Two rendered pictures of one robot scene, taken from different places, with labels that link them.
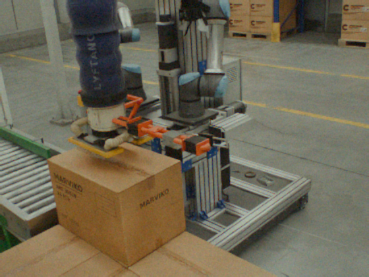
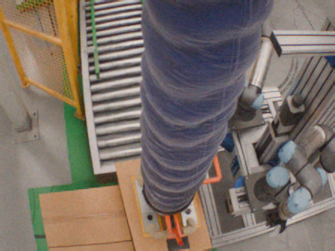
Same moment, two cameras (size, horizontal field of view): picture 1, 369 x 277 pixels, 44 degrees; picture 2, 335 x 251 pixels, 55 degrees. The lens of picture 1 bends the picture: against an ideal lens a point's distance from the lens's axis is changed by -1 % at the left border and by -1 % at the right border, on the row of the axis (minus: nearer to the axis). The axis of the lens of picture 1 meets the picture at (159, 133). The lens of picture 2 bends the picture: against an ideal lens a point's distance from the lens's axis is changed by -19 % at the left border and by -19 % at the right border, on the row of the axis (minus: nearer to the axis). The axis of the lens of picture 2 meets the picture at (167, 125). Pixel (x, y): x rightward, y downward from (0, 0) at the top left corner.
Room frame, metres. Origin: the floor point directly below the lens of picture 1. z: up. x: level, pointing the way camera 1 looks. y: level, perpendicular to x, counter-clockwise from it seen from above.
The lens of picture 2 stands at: (1.64, 0.10, 2.90)
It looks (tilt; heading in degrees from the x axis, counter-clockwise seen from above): 63 degrees down; 23
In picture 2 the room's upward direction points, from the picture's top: 8 degrees clockwise
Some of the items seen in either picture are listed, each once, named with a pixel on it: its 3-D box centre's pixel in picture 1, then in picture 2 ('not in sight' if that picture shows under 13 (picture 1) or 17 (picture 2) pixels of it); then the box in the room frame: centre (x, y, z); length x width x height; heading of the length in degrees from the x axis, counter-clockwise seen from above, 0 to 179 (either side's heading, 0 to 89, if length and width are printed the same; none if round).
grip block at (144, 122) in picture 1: (140, 126); (177, 244); (1.92, 0.09, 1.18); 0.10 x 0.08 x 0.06; 131
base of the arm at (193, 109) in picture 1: (190, 105); (268, 186); (2.44, -0.19, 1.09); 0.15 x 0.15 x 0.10
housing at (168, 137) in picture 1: (172, 138); not in sight; (1.76, -0.05, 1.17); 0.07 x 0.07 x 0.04; 41
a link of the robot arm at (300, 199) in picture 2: not in sight; (297, 202); (2.11, -0.20, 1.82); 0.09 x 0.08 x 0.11; 157
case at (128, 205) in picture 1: (116, 194); (161, 215); (2.11, 0.26, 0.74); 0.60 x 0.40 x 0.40; 43
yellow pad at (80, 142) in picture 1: (94, 142); (146, 205); (2.05, 0.32, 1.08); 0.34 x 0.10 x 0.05; 41
